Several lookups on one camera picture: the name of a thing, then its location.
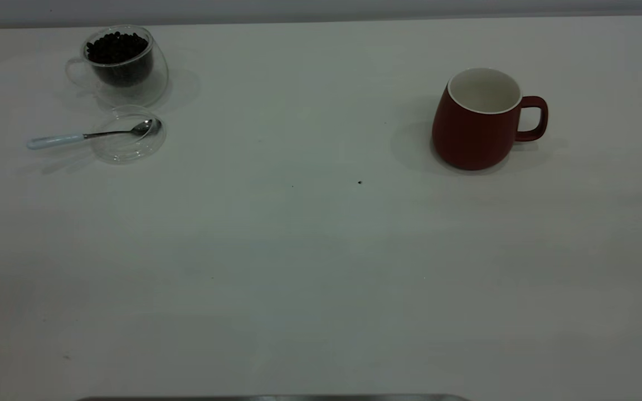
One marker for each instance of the red ceramic mug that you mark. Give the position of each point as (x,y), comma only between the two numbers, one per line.
(466,139)

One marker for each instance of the clear glass cup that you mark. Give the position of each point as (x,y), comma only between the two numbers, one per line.
(137,94)

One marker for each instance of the dark coffee beans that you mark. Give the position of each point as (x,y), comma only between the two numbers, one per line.
(116,47)

